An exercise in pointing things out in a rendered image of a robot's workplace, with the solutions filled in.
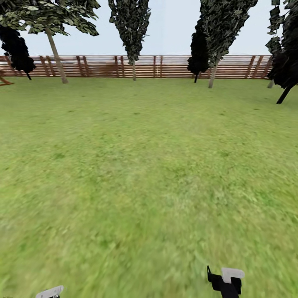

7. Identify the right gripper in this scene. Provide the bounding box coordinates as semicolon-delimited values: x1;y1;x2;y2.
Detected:
207;266;241;298

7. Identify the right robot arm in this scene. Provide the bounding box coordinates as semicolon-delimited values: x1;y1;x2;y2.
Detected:
207;266;245;298

